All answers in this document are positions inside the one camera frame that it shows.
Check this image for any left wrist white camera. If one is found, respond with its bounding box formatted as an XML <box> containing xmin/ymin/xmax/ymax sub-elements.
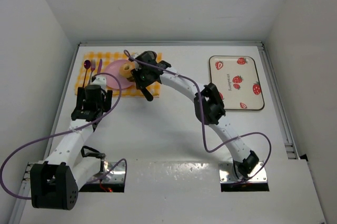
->
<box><xmin>91</xmin><ymin>75</ymin><xmax>107</xmax><ymax>91</ymax></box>

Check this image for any aluminium frame rail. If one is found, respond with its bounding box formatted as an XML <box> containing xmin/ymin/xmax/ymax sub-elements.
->
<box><xmin>79</xmin><ymin>41</ymin><xmax>264</xmax><ymax>47</ymax></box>

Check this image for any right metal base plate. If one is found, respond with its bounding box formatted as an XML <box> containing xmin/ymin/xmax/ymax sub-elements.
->
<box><xmin>219</xmin><ymin>162</ymin><xmax>267</xmax><ymax>184</ymax></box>

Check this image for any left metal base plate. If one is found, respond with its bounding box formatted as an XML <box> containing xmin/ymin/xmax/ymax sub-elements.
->
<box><xmin>87</xmin><ymin>159</ymin><xmax>127</xmax><ymax>184</ymax></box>

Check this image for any purple knife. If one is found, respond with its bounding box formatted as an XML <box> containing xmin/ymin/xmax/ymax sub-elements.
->
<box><xmin>97</xmin><ymin>59</ymin><xmax>103</xmax><ymax>74</ymax></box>

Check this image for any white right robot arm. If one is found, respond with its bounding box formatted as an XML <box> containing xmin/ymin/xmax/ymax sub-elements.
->
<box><xmin>131</xmin><ymin>67</ymin><xmax>259</xmax><ymax>178</ymax></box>

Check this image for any purple spoon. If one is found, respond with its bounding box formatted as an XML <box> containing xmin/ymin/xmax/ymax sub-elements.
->
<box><xmin>82</xmin><ymin>60</ymin><xmax>91</xmax><ymax>87</ymax></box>

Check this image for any glazed donut bread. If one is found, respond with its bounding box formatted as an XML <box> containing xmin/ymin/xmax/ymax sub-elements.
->
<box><xmin>119</xmin><ymin>62</ymin><xmax>135</xmax><ymax>79</ymax></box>

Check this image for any pink plate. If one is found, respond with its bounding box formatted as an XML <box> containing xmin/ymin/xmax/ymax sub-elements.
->
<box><xmin>104</xmin><ymin>60</ymin><xmax>133</xmax><ymax>90</ymax></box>

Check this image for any strawberry print tray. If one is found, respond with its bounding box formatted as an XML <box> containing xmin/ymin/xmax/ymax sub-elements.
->
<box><xmin>209</xmin><ymin>55</ymin><xmax>265</xmax><ymax>111</ymax></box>

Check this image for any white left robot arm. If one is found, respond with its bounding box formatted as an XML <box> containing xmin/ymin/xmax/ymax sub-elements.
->
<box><xmin>30</xmin><ymin>84</ymin><xmax>113</xmax><ymax>210</ymax></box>

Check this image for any metal base plate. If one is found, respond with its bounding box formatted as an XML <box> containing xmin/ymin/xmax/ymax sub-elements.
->
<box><xmin>219</xmin><ymin>162</ymin><xmax>267</xmax><ymax>184</ymax></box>
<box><xmin>87</xmin><ymin>159</ymin><xmax>127</xmax><ymax>184</ymax></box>

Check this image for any orange checkered cloth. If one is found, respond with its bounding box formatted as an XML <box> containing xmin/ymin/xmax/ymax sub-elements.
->
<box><xmin>74</xmin><ymin>51</ymin><xmax>161</xmax><ymax>97</ymax></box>

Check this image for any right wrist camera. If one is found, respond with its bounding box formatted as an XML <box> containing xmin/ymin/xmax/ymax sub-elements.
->
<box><xmin>135</xmin><ymin>51</ymin><xmax>171</xmax><ymax>69</ymax></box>

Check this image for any purple fork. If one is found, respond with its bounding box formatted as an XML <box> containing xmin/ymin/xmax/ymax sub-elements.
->
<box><xmin>88</xmin><ymin>59</ymin><xmax>96</xmax><ymax>84</ymax></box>

